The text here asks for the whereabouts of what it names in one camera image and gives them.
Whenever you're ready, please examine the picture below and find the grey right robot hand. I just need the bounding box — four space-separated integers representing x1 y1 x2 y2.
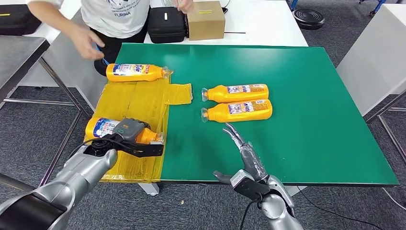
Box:
213 123 269 186

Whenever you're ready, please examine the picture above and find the person's left hand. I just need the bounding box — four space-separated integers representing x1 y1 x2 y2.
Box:
172 0 195 14

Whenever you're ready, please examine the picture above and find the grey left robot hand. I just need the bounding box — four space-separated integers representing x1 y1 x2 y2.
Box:
112 118 151 143

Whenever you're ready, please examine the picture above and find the person's right hand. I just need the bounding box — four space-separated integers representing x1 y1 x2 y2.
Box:
69 23 106 61

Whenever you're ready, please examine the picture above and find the orange detergent bottle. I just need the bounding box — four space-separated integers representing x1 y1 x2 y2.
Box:
84 116 165 145
201 99 273 124
201 83 270 104
105 63 170 82

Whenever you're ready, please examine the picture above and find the silver laptop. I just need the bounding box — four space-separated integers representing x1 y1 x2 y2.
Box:
149 0 178 8

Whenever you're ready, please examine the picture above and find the black carrying case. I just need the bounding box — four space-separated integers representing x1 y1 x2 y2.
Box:
147 7 188 44

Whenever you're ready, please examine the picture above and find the brown cardboard box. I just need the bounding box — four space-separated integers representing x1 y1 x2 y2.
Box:
186 0 226 41

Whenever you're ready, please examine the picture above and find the person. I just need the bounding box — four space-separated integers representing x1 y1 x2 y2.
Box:
27 0 195 77

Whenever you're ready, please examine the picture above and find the yellow taped cardboard sheet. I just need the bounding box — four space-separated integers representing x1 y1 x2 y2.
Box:
83 71 193 184

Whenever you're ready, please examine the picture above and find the white table foot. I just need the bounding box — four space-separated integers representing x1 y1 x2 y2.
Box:
138 183 160 196

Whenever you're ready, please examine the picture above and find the grey metal table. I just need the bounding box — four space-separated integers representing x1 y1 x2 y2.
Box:
0 35 92 191

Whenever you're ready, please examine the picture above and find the black bag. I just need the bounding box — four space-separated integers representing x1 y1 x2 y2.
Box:
0 4 43 36

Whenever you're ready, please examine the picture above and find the black round disc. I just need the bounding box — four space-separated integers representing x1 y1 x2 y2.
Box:
292 9 326 31

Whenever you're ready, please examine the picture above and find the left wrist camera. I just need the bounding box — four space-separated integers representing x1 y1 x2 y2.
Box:
109 133 165 159

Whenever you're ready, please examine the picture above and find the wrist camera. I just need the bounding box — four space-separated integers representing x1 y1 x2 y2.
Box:
229 169 271 202
109 133 165 159

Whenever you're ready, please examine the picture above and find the blue lanyard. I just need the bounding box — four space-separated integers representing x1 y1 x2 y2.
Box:
95 44 110 66

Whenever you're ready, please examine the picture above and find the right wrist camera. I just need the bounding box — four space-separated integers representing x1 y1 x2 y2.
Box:
229 169 271 202

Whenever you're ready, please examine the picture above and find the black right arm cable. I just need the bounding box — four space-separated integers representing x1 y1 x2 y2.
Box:
239 198 259 230

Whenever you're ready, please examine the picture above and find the black floor cable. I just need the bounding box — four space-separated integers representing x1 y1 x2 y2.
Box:
296 186 386 230

